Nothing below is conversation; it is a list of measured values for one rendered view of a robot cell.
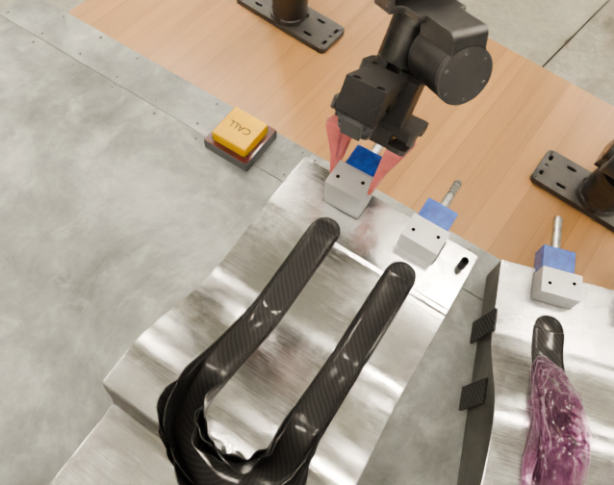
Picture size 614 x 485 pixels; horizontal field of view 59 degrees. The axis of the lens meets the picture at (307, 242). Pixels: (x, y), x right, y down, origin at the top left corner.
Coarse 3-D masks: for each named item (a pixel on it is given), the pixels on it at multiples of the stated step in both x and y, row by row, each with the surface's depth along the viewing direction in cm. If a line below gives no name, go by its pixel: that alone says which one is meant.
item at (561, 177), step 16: (544, 160) 85; (560, 160) 85; (544, 176) 83; (560, 176) 83; (576, 176) 84; (592, 176) 79; (608, 176) 76; (560, 192) 82; (576, 192) 82; (592, 192) 79; (608, 192) 76; (576, 208) 82; (592, 208) 80; (608, 208) 79; (608, 224) 80
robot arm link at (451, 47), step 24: (384, 0) 52; (408, 0) 52; (432, 0) 52; (456, 0) 51; (432, 24) 49; (456, 24) 47; (480, 24) 47; (432, 48) 49; (456, 48) 47; (480, 48) 48; (432, 72) 49; (456, 72) 49; (480, 72) 50; (456, 96) 50
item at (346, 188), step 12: (360, 156) 68; (372, 156) 68; (336, 168) 65; (348, 168) 65; (360, 168) 67; (372, 168) 67; (336, 180) 65; (348, 180) 65; (360, 180) 65; (324, 192) 67; (336, 192) 65; (348, 192) 64; (360, 192) 64; (336, 204) 68; (348, 204) 66; (360, 204) 65
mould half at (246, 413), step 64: (320, 192) 70; (256, 256) 66; (384, 256) 66; (448, 256) 67; (192, 320) 59; (320, 320) 63; (128, 384) 53; (256, 384) 55; (384, 384) 60; (128, 448) 57; (256, 448) 51; (320, 448) 52
